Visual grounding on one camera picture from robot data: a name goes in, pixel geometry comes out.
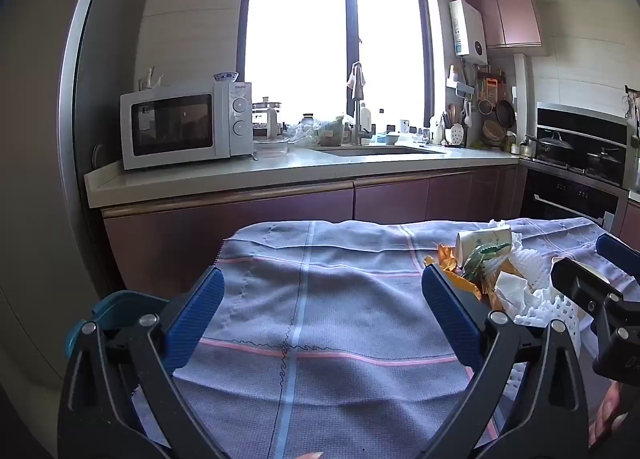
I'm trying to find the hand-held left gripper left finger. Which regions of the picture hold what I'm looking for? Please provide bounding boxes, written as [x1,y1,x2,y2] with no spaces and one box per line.
[56,266,228,459]

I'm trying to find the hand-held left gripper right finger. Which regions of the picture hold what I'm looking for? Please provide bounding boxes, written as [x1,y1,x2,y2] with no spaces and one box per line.
[421,263,591,459]

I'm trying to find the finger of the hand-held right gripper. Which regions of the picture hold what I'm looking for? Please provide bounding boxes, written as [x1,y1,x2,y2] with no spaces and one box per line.
[596,233,640,285]
[550,257,626,327]

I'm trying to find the white foam fruit net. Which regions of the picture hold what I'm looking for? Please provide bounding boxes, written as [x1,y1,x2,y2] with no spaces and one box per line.
[500,233,586,357]

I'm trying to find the orange peel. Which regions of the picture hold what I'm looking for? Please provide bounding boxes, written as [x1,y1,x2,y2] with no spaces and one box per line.
[425,243,482,301]

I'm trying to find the white tissue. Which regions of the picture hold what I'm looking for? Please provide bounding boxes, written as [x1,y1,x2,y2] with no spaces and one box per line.
[492,271,540,316]

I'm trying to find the green snack wrapper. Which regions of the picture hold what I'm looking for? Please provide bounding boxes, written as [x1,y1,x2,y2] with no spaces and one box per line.
[462,241,511,281]

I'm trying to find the dotted white paper cup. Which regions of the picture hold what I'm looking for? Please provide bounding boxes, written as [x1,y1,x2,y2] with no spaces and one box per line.
[455,225,513,267]

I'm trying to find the person's right hand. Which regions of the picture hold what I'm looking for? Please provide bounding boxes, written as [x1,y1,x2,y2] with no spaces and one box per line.
[587,381,633,447]

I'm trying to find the black built-in oven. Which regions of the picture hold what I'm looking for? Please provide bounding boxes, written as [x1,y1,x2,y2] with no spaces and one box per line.
[520,169,622,231]

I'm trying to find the purple base cabinets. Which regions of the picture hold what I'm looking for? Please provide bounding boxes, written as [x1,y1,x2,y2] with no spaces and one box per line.
[102,164,523,300]

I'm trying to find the grey checked cloth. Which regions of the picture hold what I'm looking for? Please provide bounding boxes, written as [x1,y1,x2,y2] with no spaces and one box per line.
[131,218,640,459]

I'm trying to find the black lidded pot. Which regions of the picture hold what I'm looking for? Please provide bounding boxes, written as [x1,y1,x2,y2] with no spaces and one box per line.
[525,131,576,160]

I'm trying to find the black range hood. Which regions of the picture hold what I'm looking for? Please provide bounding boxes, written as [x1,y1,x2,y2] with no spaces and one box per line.
[536,101,631,188]

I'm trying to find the light kitchen countertop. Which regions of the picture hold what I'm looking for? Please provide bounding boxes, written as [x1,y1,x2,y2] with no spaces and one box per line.
[84,141,522,210]

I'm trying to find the clear glass container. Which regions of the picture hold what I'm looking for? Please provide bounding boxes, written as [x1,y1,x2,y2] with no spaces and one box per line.
[252,136,291,160]

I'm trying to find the steel kitchen sink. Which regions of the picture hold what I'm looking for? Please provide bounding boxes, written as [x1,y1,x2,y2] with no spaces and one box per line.
[312,143,442,156]

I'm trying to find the white microwave oven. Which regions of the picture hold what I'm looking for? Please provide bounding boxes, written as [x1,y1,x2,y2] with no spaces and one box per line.
[120,81,253,170]

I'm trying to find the clear plastic bag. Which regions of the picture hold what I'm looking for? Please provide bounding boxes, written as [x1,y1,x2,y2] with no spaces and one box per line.
[286,118,321,146]

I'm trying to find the glass kettle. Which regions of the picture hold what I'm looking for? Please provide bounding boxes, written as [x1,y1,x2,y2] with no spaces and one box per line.
[251,96,284,140]

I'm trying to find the steel kitchen faucet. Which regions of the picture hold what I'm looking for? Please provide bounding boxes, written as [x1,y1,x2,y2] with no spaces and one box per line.
[346,61,374,146]

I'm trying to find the small white ornament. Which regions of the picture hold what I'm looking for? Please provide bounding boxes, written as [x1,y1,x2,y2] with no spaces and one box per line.
[139,66,164,90]

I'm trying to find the grey refrigerator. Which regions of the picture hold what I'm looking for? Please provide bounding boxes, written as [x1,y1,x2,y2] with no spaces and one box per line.
[0,0,151,440]

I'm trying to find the white water heater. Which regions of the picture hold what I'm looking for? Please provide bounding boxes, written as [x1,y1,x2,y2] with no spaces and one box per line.
[449,0,489,66]

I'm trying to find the kitchen window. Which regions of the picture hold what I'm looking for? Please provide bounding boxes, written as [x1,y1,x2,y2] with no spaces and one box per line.
[239,0,434,130]

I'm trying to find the wall utensil rack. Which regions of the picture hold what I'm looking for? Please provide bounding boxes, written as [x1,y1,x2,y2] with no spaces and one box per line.
[445,64,519,150]

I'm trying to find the pink wall cabinet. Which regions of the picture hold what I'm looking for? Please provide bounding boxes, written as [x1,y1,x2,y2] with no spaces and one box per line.
[467,0,543,50]

